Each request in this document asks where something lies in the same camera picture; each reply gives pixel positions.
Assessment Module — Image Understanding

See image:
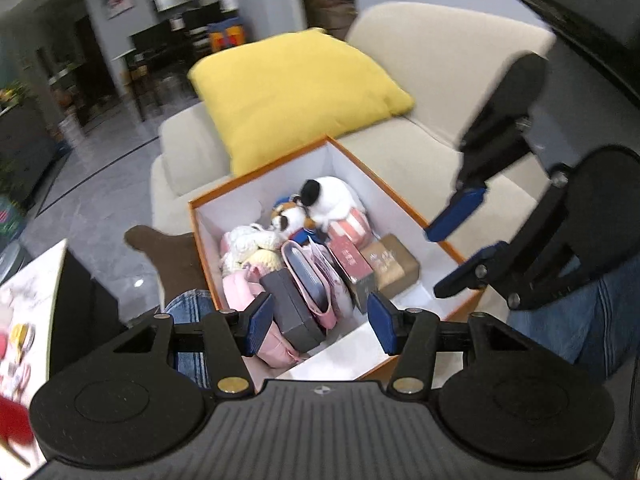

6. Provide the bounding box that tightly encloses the person's right leg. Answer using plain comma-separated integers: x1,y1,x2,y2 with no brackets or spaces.
507,264,640,382

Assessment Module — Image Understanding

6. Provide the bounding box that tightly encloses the dark printed box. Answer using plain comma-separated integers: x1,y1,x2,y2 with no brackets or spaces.
327,236,375,315

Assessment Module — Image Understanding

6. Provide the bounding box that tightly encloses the beige sofa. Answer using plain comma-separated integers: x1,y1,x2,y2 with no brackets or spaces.
150,0,559,322

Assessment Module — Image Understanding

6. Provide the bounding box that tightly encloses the yellow pillow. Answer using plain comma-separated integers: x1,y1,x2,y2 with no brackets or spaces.
187,27,416,179

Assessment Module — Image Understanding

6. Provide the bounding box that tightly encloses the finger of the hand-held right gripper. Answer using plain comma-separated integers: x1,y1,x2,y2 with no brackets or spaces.
433,164,584,311
425,53,549,244

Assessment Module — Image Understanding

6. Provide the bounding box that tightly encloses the pink card holder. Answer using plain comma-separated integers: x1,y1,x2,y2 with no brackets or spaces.
280,238,346,330

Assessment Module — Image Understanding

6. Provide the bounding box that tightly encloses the person's leg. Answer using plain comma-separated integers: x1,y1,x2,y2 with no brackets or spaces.
164,288,217,391
507,264,640,382

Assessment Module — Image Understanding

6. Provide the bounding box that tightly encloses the crocheted bunny toy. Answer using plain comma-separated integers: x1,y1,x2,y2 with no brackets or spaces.
219,222,286,281

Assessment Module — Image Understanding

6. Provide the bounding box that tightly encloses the marble coffee table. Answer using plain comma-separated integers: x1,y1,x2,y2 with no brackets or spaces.
0,237,127,480

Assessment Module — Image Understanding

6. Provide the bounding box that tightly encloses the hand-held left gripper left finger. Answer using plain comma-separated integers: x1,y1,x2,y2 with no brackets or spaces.
113,291,275,400

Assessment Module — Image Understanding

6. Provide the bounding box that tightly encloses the small dog doll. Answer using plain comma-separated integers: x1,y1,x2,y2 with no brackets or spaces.
269,198,321,246

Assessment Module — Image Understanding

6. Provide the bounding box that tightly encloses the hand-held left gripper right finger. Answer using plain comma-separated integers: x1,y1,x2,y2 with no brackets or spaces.
367,292,533,396

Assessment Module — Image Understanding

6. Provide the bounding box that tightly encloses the yellow toy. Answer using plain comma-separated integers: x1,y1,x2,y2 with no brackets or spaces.
9,323,36,354

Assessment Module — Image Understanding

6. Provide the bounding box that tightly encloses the pink pouch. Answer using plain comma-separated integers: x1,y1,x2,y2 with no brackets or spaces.
221,265,306,370

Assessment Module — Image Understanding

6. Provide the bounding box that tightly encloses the cat plush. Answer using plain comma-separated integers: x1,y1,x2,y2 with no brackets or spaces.
298,175,372,246

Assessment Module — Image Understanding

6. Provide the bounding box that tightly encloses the orange cardboard box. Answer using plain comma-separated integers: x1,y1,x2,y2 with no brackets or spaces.
188,134,484,386

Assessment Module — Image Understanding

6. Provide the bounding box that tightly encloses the dark cabinet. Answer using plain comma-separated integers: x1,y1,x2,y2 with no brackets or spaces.
0,97,66,212

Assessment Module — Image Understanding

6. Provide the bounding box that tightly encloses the dark grey box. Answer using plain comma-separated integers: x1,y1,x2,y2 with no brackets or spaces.
258,267,327,354

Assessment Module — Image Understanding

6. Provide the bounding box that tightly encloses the white box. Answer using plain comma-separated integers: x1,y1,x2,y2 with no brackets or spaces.
274,317,399,382

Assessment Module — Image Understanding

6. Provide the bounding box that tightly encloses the person's left leg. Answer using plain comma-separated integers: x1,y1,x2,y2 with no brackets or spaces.
164,288,217,391

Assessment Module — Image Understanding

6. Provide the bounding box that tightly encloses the gold brown box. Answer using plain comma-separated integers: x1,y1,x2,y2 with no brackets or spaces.
359,233,421,294

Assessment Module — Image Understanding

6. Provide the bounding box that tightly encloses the colourful stool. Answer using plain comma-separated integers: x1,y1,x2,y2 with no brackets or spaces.
207,17,246,54

